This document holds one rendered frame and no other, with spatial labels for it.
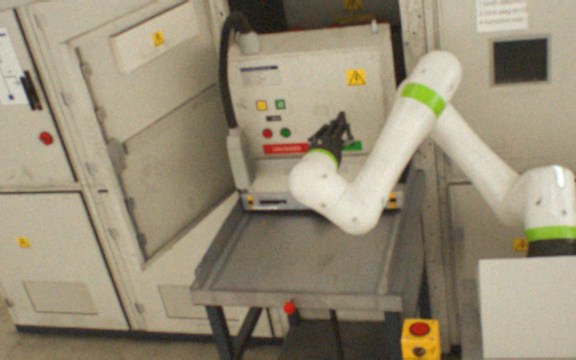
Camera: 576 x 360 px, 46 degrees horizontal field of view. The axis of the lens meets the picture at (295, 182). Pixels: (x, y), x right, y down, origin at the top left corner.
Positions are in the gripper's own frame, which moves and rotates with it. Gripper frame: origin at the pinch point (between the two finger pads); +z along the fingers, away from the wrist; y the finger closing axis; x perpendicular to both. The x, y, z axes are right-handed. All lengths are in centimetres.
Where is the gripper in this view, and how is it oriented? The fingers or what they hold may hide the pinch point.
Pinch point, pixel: (340, 121)
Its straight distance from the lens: 194.0
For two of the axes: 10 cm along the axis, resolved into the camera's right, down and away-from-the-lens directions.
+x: -1.7, -8.7, -4.7
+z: 2.5, -5.0, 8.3
